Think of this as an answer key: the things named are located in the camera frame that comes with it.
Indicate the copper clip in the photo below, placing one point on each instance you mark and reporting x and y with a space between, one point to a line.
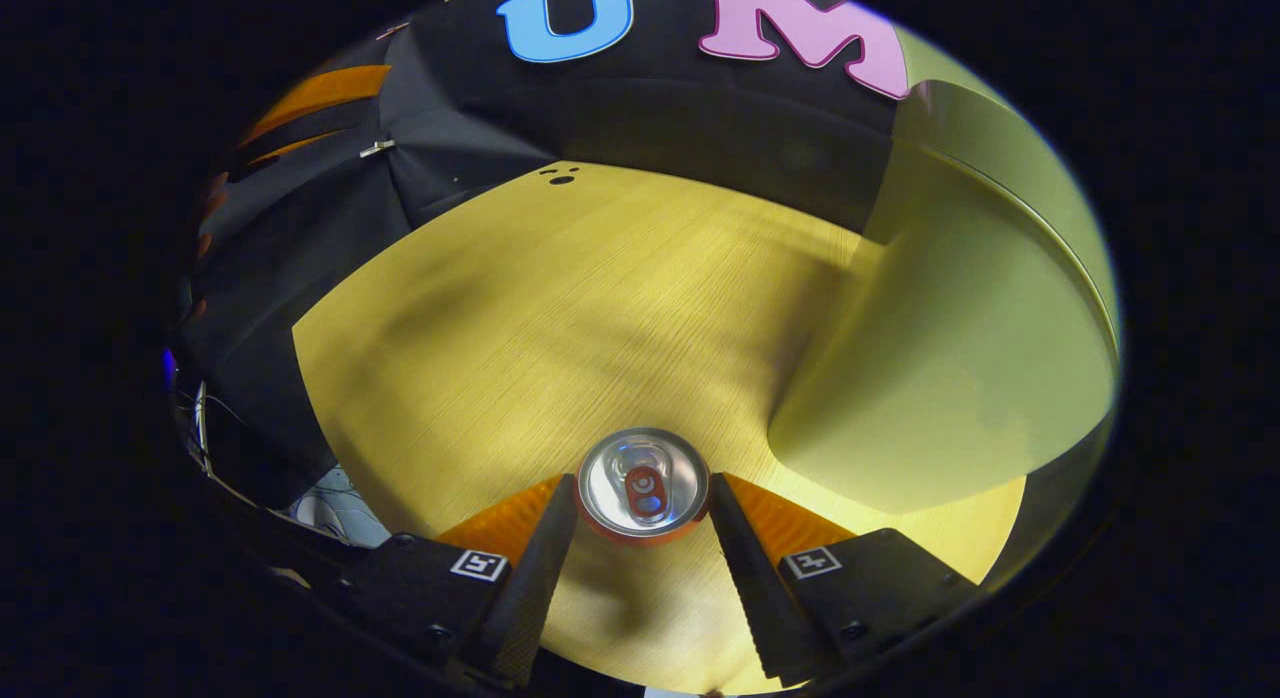
392 30

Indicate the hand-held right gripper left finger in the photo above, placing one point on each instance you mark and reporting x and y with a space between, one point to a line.
530 588

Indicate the pale green garbage bin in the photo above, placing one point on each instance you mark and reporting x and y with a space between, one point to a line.
950 358

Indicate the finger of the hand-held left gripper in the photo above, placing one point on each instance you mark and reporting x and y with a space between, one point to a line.
320 93
290 148

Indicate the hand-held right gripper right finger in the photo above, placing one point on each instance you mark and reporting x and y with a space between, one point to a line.
755 588

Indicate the wooden desktop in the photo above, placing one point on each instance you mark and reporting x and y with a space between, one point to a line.
500 328

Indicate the black backdrop cloth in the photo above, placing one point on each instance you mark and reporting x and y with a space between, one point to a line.
650 108

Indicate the silver red pop can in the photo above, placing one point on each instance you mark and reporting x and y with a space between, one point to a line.
643 488

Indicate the silver clip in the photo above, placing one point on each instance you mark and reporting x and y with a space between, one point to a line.
378 149

